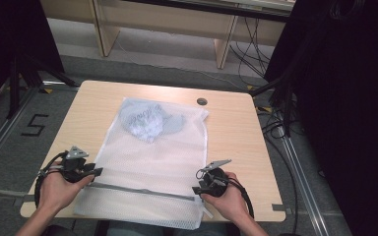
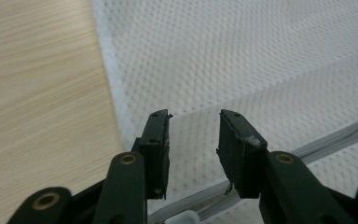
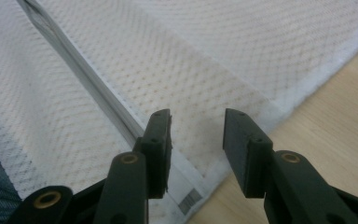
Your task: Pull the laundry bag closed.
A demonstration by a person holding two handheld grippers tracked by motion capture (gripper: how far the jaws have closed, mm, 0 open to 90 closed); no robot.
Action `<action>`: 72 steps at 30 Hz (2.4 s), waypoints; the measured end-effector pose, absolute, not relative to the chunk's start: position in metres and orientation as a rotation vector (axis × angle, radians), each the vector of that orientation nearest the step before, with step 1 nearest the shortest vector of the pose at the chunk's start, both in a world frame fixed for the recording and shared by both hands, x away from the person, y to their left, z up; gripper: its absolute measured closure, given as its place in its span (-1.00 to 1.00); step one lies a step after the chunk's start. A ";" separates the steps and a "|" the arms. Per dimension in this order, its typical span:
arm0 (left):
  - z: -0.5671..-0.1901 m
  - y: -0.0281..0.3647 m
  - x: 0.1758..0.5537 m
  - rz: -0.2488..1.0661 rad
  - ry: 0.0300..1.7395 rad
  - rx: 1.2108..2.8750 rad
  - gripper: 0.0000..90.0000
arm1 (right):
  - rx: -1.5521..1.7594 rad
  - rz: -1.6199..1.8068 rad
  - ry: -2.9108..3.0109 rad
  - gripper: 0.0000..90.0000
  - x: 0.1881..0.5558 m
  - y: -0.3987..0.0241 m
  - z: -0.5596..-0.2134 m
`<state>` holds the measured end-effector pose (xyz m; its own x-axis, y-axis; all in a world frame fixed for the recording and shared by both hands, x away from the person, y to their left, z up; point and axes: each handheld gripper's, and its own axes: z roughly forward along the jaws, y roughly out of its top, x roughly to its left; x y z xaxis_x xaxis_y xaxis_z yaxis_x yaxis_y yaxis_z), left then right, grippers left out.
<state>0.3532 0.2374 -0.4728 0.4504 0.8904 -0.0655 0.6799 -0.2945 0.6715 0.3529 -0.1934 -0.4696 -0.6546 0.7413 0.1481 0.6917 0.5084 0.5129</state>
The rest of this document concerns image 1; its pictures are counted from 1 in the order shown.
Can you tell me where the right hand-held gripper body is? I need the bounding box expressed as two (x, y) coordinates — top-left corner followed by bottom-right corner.
(195, 158), (233, 199)

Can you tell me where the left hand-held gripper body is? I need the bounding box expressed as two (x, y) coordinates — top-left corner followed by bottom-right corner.
(58, 146), (96, 184)

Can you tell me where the white mesh laundry bag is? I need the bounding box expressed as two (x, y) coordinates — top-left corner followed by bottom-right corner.
(73, 96), (211, 231)

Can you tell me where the person's right hand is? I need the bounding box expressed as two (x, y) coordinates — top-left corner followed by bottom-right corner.
(200, 171), (250, 224)

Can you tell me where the person's left hand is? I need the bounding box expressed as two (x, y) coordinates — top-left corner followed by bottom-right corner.
(37, 160), (95, 211)

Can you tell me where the black tape floor number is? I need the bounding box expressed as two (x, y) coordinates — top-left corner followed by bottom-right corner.
(20, 113), (50, 138)

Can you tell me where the grey-blue crumpled garment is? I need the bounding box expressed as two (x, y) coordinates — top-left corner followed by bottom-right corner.
(119, 101), (187, 145)

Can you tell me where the black metal stand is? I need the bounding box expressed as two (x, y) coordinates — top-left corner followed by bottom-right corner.
(7, 53), (80, 120)
(249, 63), (298, 138)

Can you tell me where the black curtain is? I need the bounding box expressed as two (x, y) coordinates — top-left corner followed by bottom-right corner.
(263, 0), (378, 236)
(0, 0), (66, 114)

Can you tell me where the light wooden desk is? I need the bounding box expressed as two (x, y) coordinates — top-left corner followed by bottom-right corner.
(39, 0), (297, 71)

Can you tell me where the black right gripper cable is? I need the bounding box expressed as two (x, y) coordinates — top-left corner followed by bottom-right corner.
(226, 177), (256, 219)

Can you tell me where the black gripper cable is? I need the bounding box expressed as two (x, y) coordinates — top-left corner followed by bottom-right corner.
(226, 177), (256, 219)
(33, 150), (71, 209)

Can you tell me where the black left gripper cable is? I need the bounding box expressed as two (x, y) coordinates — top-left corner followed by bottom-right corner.
(33, 150), (71, 209)

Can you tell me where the metal floor rail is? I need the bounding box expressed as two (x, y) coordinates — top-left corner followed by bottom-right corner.
(279, 129), (330, 236)
(0, 86), (41, 179)

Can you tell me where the bundle of black floor cables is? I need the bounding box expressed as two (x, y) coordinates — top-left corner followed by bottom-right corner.
(228, 16), (274, 87)

